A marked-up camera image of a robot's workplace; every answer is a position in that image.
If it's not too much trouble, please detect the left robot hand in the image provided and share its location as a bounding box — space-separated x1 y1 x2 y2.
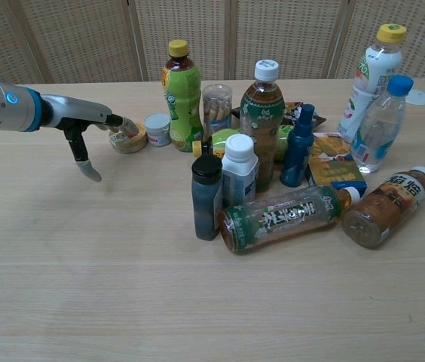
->
41 94 142 183

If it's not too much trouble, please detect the round yellow snack tin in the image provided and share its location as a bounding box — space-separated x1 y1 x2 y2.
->
109 120 148 155

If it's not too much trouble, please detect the bamboo folding screen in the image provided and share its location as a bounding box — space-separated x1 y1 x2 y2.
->
0 0 425 86

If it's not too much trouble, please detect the small white jar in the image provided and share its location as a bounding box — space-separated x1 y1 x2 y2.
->
143 112 173 148

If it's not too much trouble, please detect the green bottle with yellow cap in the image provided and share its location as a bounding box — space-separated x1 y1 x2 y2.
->
161 39 204 153

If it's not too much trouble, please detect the green squeezed bottle yellow cap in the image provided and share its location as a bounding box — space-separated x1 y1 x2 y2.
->
192 124 296 160

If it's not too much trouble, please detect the black lidded dark jar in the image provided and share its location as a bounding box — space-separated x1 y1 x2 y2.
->
191 154 225 241

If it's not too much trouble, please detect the small white pill bottle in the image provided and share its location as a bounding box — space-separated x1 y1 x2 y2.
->
221 134 260 207

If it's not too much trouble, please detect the tea bottle with white cap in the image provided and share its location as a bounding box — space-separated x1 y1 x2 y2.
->
240 59 286 193

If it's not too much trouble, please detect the dark blue spray bottle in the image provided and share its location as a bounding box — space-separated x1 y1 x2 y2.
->
280 104 316 188

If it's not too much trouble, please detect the green label tea bottle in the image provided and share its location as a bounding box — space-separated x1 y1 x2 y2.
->
216 185 362 255

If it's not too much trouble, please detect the white bottle with yellow cap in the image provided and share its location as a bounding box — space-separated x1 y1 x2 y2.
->
337 23 408 144

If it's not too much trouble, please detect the clear water bottle blue cap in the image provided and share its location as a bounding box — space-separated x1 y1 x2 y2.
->
350 74 414 174

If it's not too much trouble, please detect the brown coffee bottle white cap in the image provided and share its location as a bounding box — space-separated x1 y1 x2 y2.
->
341 165 425 250

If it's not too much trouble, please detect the white round disc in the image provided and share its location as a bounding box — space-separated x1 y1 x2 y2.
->
404 88 425 108

